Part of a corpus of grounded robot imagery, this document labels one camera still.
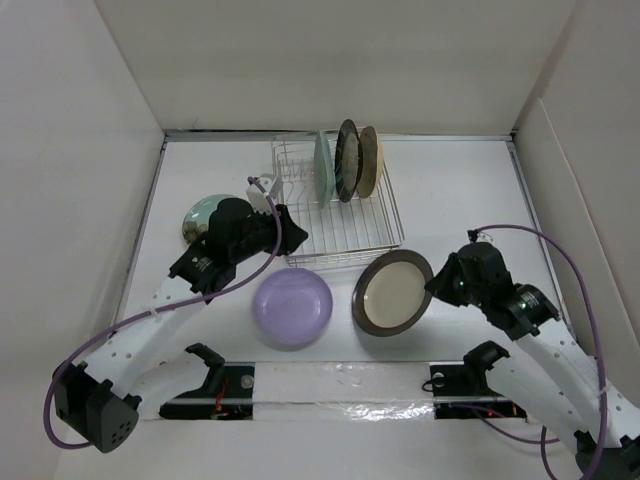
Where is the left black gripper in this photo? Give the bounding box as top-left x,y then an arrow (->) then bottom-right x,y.
231,201 -> 307,264

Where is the brown rim cream bowl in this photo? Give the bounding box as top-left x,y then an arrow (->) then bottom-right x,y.
351,249 -> 434,337

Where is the light green rectangular dish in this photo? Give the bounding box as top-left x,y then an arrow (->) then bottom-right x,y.
314,130 -> 335,209

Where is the purple plastic plate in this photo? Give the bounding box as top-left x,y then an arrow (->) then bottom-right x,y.
252,269 -> 334,348

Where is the dark striped rim plate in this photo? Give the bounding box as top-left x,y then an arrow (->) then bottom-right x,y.
334,119 -> 362,203

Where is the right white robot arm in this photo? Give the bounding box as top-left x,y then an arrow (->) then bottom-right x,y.
425,242 -> 639,479

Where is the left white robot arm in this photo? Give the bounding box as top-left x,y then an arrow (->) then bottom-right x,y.
42,197 -> 308,453

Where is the beige wooden plate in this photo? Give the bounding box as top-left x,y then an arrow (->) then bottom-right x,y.
357,126 -> 384,198

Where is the clear glass plate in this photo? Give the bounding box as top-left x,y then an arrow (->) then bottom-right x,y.
181,194 -> 231,245

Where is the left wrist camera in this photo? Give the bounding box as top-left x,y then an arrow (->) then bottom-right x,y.
246,174 -> 282,215

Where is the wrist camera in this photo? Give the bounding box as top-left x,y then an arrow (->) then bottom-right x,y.
246,174 -> 282,215
467,229 -> 495,245

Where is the wire dish rack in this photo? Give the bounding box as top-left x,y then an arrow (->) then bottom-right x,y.
271,133 -> 405,270

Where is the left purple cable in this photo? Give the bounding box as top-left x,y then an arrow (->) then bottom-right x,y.
43,175 -> 284,450

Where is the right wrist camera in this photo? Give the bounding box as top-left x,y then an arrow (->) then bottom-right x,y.
467,229 -> 495,245

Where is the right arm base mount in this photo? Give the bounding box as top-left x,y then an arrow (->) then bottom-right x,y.
421,363 -> 527,420

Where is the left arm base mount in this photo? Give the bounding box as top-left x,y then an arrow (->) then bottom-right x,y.
159,363 -> 255,421

